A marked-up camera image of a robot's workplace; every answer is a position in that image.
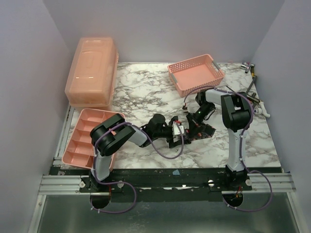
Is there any dark floral necktie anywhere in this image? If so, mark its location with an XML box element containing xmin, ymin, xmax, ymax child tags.
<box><xmin>186</xmin><ymin>124</ymin><xmax>216</xmax><ymax>141</ymax></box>

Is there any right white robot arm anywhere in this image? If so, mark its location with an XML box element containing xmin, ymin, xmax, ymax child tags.
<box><xmin>186</xmin><ymin>88</ymin><xmax>254</xmax><ymax>190</ymax></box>

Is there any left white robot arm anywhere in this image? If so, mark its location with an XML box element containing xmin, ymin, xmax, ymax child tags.
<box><xmin>90</xmin><ymin>114</ymin><xmax>191</xmax><ymax>192</ymax></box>

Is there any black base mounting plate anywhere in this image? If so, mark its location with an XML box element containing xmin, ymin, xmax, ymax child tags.
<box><xmin>49</xmin><ymin>167</ymin><xmax>252</xmax><ymax>202</ymax></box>

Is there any pink perforated basket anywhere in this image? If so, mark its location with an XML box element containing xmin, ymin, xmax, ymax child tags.
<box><xmin>168</xmin><ymin>54</ymin><xmax>225</xmax><ymax>97</ymax></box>

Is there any grey metal clamp tool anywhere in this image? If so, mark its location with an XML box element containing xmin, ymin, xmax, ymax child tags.
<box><xmin>241</xmin><ymin>62</ymin><xmax>271</xmax><ymax>118</ymax></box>

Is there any pink divided organizer tray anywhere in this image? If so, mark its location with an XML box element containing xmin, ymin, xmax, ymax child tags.
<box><xmin>62</xmin><ymin>108</ymin><xmax>116</xmax><ymax>169</ymax></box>

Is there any pink translucent storage box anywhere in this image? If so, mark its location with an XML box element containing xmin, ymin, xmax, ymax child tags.
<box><xmin>65</xmin><ymin>37</ymin><xmax>119</xmax><ymax>111</ymax></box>

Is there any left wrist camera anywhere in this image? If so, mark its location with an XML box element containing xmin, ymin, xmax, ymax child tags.
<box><xmin>172</xmin><ymin>122</ymin><xmax>185</xmax><ymax>138</ymax></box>

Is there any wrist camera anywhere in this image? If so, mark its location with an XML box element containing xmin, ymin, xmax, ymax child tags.
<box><xmin>182</xmin><ymin>103</ymin><xmax>188</xmax><ymax>112</ymax></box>
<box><xmin>172</xmin><ymin>122</ymin><xmax>185</xmax><ymax>138</ymax></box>

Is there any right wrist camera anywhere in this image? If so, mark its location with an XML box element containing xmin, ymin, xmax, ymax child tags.
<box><xmin>182</xmin><ymin>103</ymin><xmax>188</xmax><ymax>112</ymax></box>

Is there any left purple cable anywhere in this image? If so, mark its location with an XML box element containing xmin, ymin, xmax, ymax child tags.
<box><xmin>93</xmin><ymin>122</ymin><xmax>185</xmax><ymax>214</ymax></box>

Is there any purple cable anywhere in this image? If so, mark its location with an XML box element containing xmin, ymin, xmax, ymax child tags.
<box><xmin>183</xmin><ymin>86</ymin><xmax>273</xmax><ymax>212</ymax></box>
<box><xmin>93</xmin><ymin>122</ymin><xmax>185</xmax><ymax>214</ymax></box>

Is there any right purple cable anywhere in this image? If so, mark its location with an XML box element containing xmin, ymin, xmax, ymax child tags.
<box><xmin>183</xmin><ymin>86</ymin><xmax>273</xmax><ymax>212</ymax></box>

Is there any aluminium rail frame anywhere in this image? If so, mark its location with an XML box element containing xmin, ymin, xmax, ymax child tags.
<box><xmin>28</xmin><ymin>168</ymin><xmax>308</xmax><ymax>233</ymax></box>

